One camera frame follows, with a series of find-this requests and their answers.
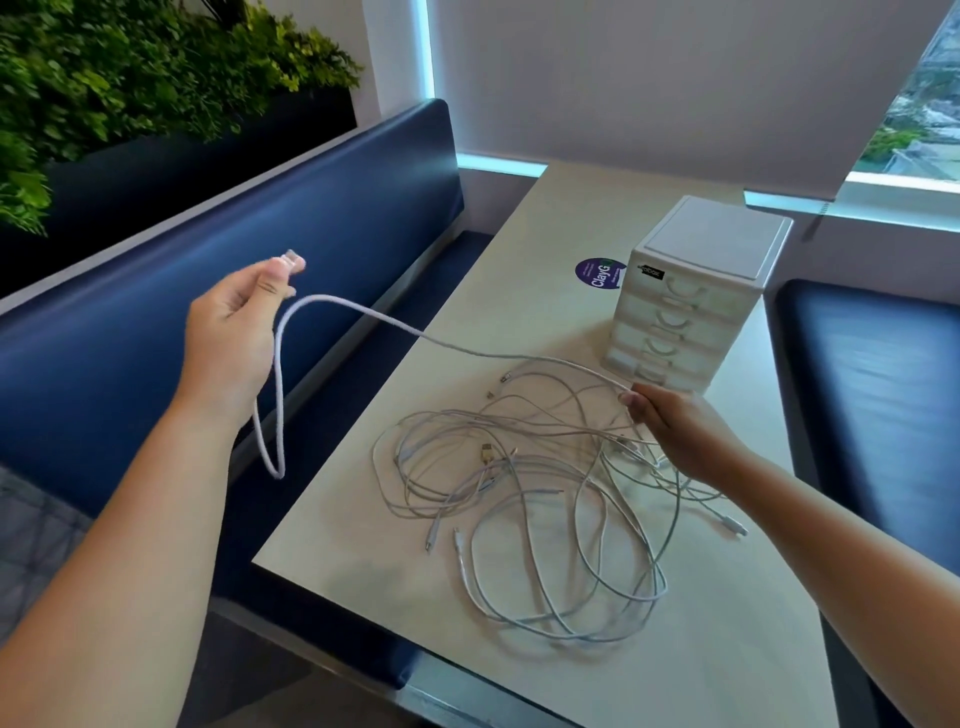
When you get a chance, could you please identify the person's right hand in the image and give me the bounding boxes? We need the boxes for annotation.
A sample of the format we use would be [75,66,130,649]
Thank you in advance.
[619,383,751,489]

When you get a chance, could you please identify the person's left hand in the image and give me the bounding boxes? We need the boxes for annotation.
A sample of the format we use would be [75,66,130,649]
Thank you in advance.
[173,252,307,433]

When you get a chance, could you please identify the tangle of white cables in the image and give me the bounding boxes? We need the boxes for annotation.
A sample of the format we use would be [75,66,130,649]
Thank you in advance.
[371,356,751,646]

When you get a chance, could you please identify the white mini drawer cabinet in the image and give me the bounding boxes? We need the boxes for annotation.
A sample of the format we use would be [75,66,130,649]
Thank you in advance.
[599,194,795,395]

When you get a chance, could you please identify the person's right forearm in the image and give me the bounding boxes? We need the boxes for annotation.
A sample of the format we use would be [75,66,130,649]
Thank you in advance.
[712,442,960,728]

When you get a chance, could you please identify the person's left forearm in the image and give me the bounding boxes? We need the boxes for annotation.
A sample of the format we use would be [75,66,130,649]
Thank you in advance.
[0,397,249,728]

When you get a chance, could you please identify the black planter box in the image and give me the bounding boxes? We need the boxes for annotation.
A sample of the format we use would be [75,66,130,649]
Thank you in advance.
[0,89,358,301]

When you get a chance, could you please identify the blue padded bench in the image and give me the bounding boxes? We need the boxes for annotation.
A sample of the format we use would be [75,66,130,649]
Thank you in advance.
[0,97,496,691]
[772,278,960,728]

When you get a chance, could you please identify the round purple sticker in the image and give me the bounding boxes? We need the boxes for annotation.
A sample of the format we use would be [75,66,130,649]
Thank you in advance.
[574,256,628,292]

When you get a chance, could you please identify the white table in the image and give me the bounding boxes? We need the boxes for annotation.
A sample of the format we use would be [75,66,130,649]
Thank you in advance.
[252,159,841,728]

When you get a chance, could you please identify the green leafy plants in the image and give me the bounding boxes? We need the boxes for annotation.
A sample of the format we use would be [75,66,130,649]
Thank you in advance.
[0,0,364,238]

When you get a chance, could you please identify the white roller blind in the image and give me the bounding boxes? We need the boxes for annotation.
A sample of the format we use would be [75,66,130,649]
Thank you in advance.
[427,0,954,202]

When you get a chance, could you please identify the glass window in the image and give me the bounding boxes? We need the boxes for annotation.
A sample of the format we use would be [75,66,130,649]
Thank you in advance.
[854,7,960,185]

